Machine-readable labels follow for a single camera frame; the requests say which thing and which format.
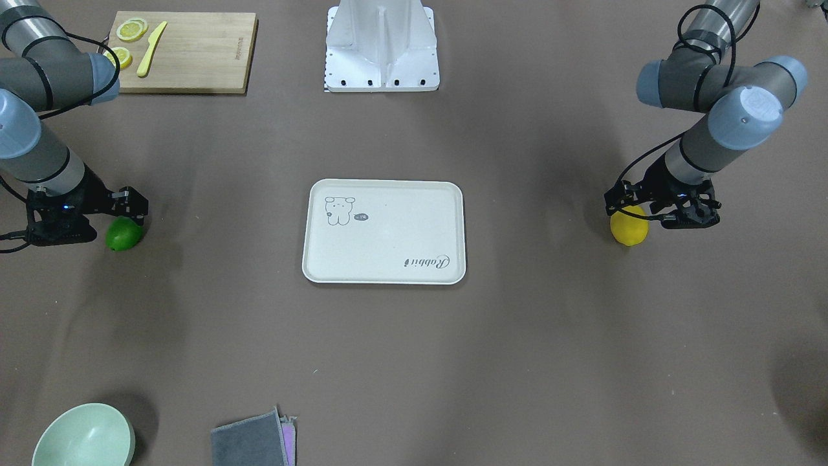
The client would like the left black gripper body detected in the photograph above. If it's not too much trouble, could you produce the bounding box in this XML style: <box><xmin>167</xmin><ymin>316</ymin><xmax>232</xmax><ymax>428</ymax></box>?
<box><xmin>638</xmin><ymin>155</ymin><xmax>721</xmax><ymax>229</ymax></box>

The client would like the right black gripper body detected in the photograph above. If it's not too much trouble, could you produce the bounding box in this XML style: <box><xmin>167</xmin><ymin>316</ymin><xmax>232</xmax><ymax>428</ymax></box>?
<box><xmin>26</xmin><ymin>166</ymin><xmax>115</xmax><ymax>247</ymax></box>

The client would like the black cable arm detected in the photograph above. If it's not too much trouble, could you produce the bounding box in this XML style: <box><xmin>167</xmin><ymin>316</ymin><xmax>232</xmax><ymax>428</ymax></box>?
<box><xmin>0</xmin><ymin>13</ymin><xmax>122</xmax><ymax>253</ymax></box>
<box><xmin>615</xmin><ymin>5</ymin><xmax>738</xmax><ymax>224</ymax></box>

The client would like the lemon slice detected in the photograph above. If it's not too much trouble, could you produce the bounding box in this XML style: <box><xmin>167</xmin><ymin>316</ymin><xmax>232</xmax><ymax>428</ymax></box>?
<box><xmin>103</xmin><ymin>47</ymin><xmax>133</xmax><ymax>70</ymax></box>
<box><xmin>116</xmin><ymin>20</ymin><xmax>144</xmax><ymax>43</ymax></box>

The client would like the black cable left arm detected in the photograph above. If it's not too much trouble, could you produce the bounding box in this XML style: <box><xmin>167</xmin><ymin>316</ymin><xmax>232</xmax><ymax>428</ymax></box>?
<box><xmin>615</xmin><ymin>5</ymin><xmax>738</xmax><ymax>224</ymax></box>

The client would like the bamboo cutting board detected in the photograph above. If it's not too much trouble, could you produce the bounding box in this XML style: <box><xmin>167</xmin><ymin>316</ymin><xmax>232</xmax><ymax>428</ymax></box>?
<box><xmin>107</xmin><ymin>11</ymin><xmax>258</xmax><ymax>94</ymax></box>

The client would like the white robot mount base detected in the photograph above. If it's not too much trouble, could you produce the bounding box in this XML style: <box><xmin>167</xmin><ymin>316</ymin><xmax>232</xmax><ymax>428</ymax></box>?
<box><xmin>323</xmin><ymin>1</ymin><xmax>441</xmax><ymax>93</ymax></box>

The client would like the green lime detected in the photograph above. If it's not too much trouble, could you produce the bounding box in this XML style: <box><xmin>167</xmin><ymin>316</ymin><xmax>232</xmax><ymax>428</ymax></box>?
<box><xmin>105</xmin><ymin>216</ymin><xmax>143</xmax><ymax>251</ymax></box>

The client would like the lemon slice top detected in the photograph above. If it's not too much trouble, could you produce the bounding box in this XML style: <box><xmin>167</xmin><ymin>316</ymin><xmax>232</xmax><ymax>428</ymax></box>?
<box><xmin>116</xmin><ymin>20</ymin><xmax>144</xmax><ymax>43</ymax></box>

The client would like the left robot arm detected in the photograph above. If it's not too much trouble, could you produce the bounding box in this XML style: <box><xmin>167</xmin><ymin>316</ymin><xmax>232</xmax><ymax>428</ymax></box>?
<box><xmin>604</xmin><ymin>1</ymin><xmax>808</xmax><ymax>229</ymax></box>

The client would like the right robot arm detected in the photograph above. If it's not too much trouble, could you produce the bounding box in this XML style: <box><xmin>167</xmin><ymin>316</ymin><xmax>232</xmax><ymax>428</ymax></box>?
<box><xmin>1</xmin><ymin>1</ymin><xmax>149</xmax><ymax>248</ymax></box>

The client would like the yellow lemon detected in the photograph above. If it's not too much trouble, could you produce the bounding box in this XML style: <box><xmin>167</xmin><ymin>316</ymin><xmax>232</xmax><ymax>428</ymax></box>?
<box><xmin>610</xmin><ymin>206</ymin><xmax>650</xmax><ymax>247</ymax></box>

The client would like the lemon slice underneath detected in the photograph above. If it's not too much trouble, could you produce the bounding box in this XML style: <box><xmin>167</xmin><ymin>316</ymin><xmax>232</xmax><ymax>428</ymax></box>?
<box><xmin>128</xmin><ymin>17</ymin><xmax>149</xmax><ymax>34</ymax></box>

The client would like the cream rabbit tray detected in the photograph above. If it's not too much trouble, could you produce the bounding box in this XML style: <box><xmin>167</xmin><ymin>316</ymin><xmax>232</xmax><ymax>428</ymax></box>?
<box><xmin>302</xmin><ymin>178</ymin><xmax>466</xmax><ymax>285</ymax></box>

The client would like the lemon slice front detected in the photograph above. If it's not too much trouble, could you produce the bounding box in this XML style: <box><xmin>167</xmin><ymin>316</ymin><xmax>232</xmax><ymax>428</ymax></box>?
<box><xmin>103</xmin><ymin>47</ymin><xmax>133</xmax><ymax>70</ymax></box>

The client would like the purple cloth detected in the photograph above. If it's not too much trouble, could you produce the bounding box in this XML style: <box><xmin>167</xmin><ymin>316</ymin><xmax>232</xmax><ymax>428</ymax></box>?
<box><xmin>279</xmin><ymin>417</ymin><xmax>297</xmax><ymax>466</ymax></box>

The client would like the yellow plastic knife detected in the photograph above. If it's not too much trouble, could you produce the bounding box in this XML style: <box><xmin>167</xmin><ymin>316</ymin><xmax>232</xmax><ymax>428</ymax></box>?
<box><xmin>136</xmin><ymin>21</ymin><xmax>168</xmax><ymax>78</ymax></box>

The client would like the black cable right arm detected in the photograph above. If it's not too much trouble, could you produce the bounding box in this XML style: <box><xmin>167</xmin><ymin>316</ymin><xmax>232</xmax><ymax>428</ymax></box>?
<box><xmin>0</xmin><ymin>13</ymin><xmax>122</xmax><ymax>253</ymax></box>

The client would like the mint green bowl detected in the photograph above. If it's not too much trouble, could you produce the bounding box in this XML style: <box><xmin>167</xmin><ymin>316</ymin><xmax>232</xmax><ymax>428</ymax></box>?
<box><xmin>30</xmin><ymin>403</ymin><xmax>136</xmax><ymax>465</ymax></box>

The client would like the grey folded cloth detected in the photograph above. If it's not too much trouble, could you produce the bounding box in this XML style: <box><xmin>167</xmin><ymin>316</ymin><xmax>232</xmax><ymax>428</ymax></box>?
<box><xmin>210</xmin><ymin>409</ymin><xmax>287</xmax><ymax>465</ymax></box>

